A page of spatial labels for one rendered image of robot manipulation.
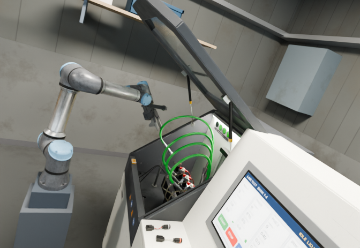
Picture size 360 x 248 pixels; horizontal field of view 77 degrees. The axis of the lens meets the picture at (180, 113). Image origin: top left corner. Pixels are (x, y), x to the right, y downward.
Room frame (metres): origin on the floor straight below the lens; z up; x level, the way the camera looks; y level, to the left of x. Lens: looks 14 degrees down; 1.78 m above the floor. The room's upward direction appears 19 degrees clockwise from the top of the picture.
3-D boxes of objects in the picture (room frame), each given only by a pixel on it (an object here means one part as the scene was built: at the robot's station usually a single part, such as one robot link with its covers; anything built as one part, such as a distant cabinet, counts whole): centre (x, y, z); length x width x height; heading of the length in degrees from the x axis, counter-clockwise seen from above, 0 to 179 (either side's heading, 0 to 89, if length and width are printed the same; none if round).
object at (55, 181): (1.07, 0.53, 0.95); 0.15 x 0.15 x 0.10
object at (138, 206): (1.26, 0.12, 0.87); 0.62 x 0.04 x 0.16; 21
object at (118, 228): (1.26, 0.13, 0.44); 0.65 x 0.02 x 0.68; 21
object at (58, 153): (1.07, 0.54, 1.07); 0.13 x 0.12 x 0.14; 50
